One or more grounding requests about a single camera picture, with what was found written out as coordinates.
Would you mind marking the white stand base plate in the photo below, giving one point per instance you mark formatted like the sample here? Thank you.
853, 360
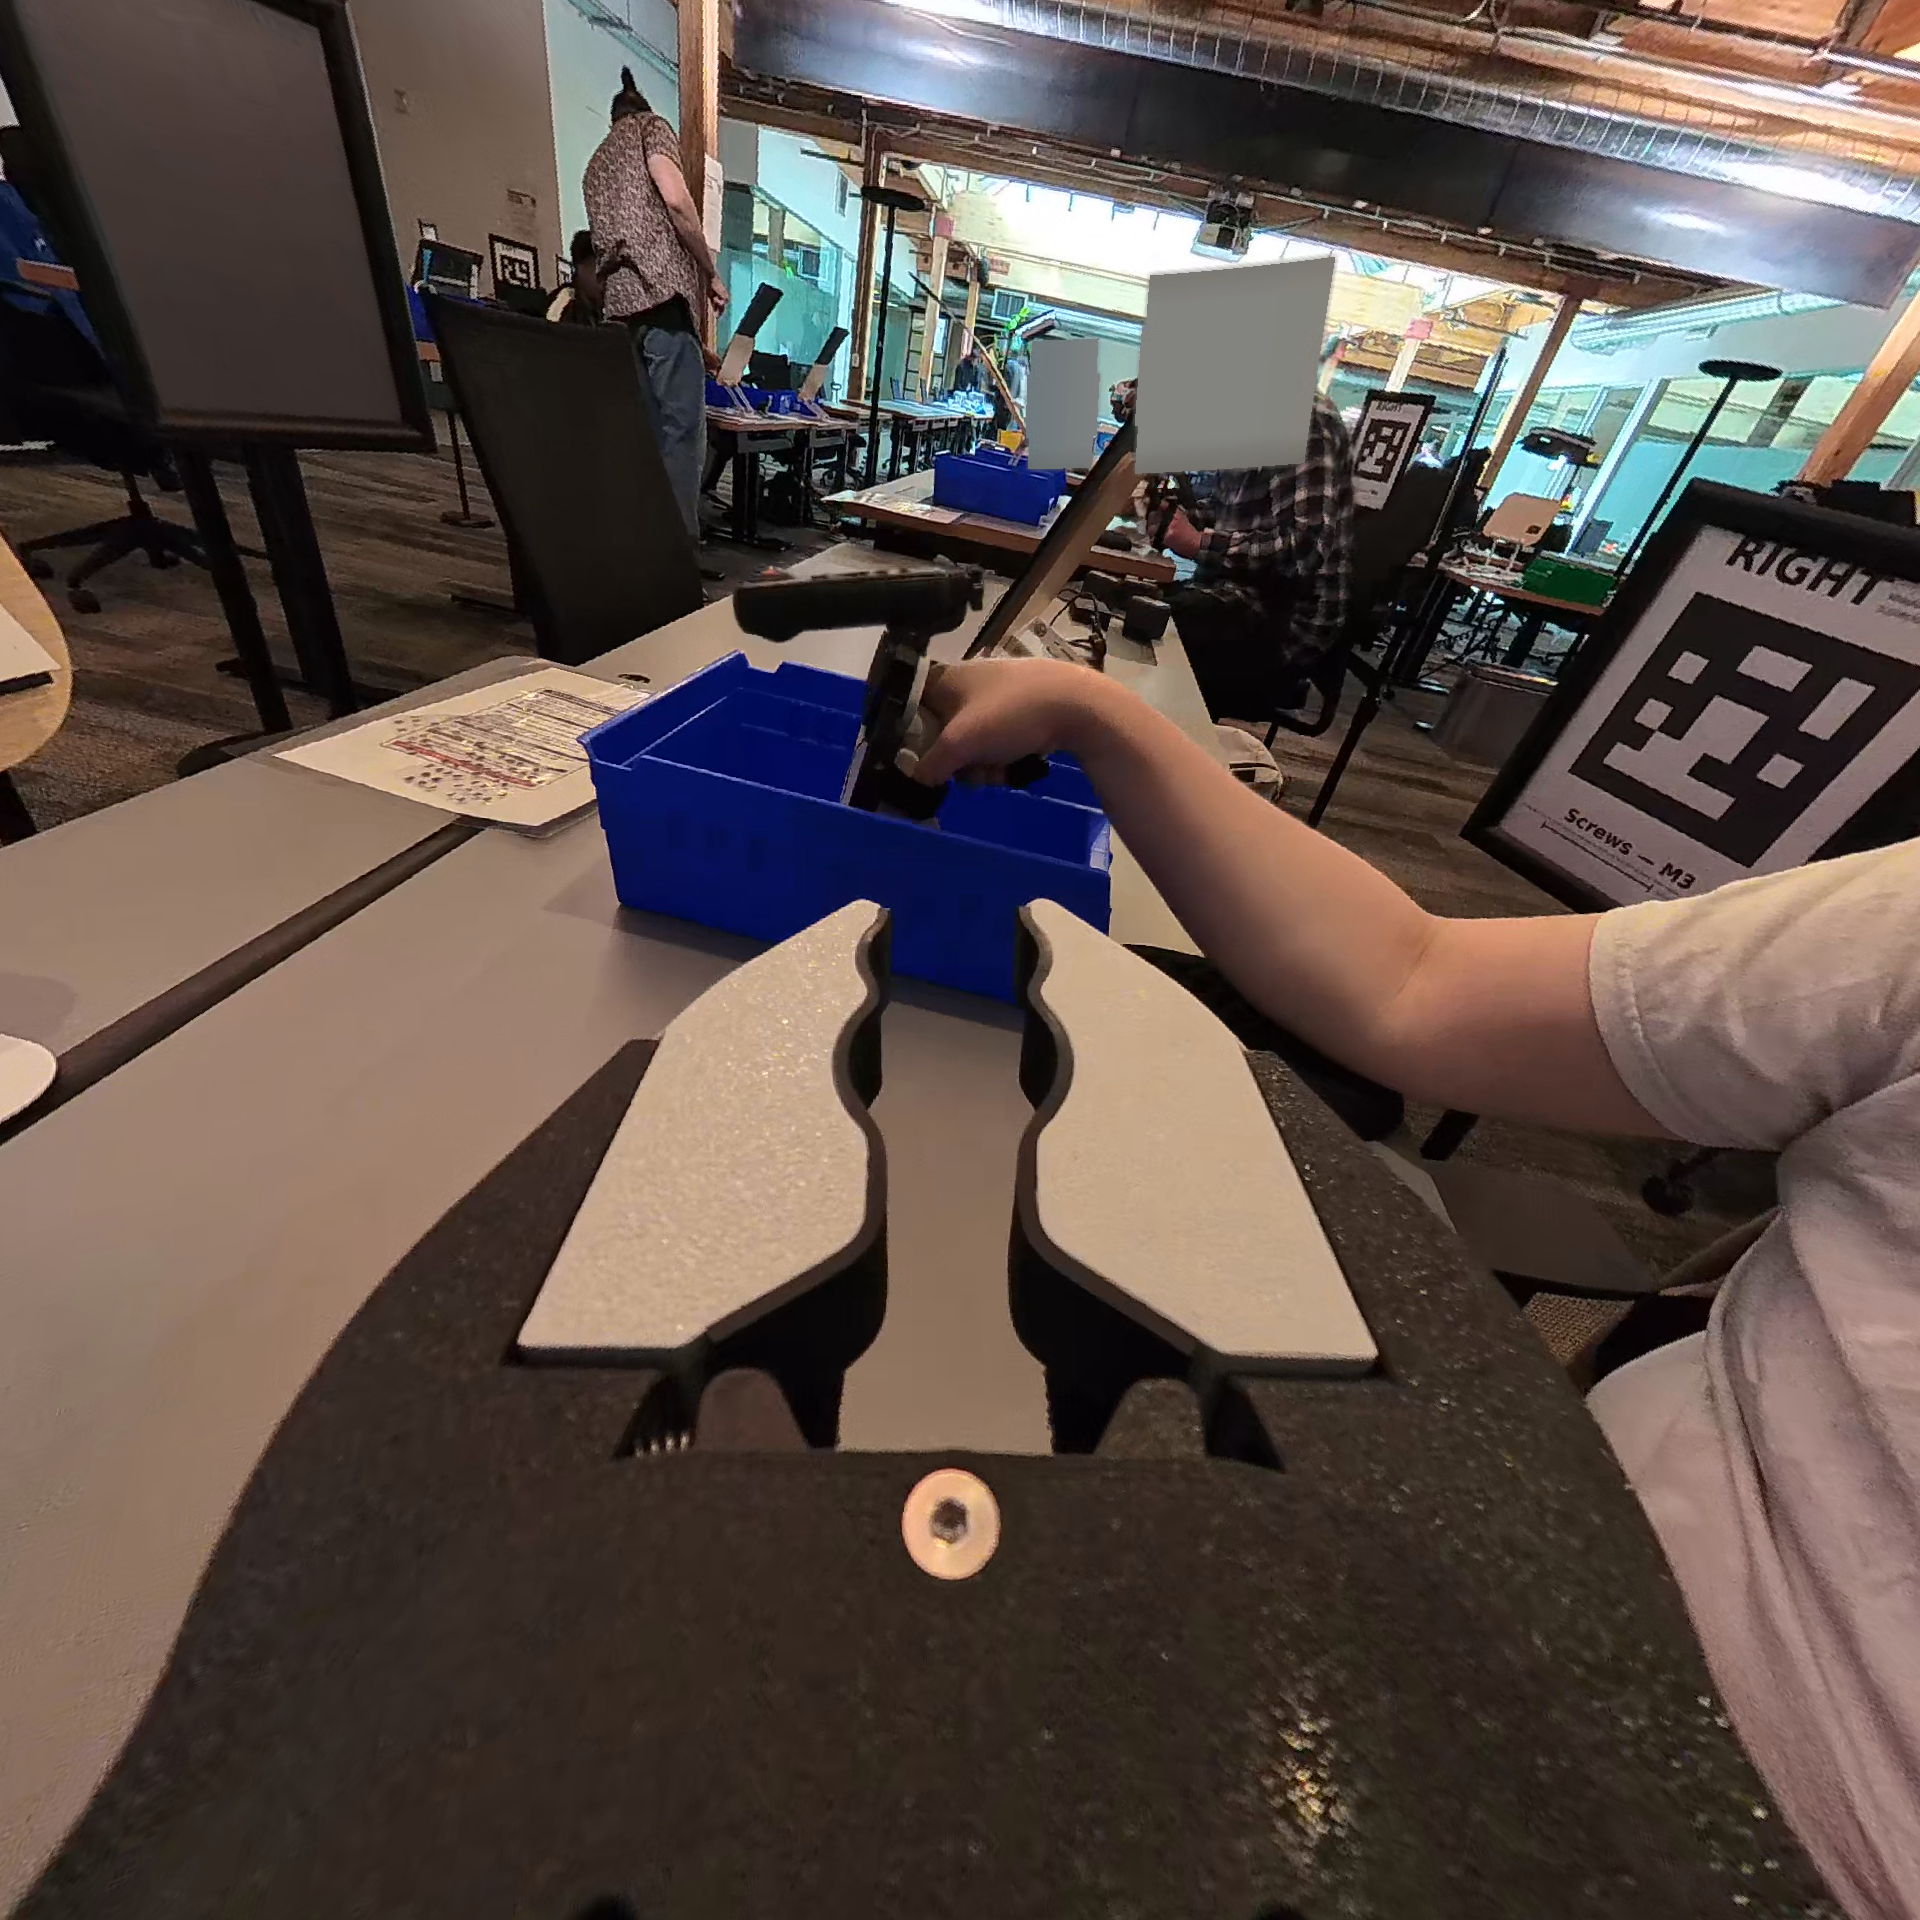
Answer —
29, 720

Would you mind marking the ceiling projector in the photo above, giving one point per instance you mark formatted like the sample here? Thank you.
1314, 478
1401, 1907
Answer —
1225, 224

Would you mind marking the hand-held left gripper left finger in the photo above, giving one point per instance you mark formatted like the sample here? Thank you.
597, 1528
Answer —
704, 1185

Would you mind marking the framed marker sign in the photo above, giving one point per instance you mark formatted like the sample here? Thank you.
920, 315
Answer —
1724, 720

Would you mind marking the dark board on white stand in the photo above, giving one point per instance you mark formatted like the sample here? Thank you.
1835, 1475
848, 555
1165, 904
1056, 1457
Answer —
1050, 555

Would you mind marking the grey metal bin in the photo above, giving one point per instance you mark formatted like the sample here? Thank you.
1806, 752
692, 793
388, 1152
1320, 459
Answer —
1483, 714

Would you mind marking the wooden top work table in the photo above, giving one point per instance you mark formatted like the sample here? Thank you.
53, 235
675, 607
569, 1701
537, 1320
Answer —
973, 534

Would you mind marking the blue striped jacket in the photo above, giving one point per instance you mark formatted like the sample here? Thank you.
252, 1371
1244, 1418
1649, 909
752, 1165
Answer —
29, 270

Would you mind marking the black framed easel board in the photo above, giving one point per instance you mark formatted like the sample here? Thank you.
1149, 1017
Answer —
225, 224

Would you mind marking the blue plastic bin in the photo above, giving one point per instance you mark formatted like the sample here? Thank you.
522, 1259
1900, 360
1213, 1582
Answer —
997, 487
750, 870

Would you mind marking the silver ventilation duct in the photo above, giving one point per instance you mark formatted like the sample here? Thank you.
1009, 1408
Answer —
1500, 75

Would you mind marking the black floor stand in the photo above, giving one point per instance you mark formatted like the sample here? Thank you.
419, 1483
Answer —
1358, 720

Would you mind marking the printed instruction sheet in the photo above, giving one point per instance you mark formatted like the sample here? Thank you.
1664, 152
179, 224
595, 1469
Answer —
14, 646

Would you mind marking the laminated barcode sheet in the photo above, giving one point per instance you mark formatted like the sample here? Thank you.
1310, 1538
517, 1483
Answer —
465, 751

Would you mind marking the row of distant blue bins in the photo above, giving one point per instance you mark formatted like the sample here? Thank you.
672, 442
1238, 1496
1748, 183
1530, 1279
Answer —
757, 401

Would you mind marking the person's right hand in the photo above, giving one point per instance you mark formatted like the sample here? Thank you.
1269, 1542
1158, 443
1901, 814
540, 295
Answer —
1019, 720

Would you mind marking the person's right forearm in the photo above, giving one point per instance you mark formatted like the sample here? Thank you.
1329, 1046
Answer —
1276, 901

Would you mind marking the green plastic bin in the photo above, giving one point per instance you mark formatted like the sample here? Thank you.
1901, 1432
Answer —
1569, 579

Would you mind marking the black floor lamp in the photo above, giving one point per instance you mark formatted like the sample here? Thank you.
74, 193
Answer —
1740, 370
891, 195

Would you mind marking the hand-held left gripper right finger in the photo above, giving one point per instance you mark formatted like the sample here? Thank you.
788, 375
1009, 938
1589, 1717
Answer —
1184, 1200

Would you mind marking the black office chair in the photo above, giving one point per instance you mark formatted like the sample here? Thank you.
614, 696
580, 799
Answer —
569, 480
1394, 525

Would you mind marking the far work table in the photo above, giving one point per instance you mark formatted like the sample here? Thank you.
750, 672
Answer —
779, 435

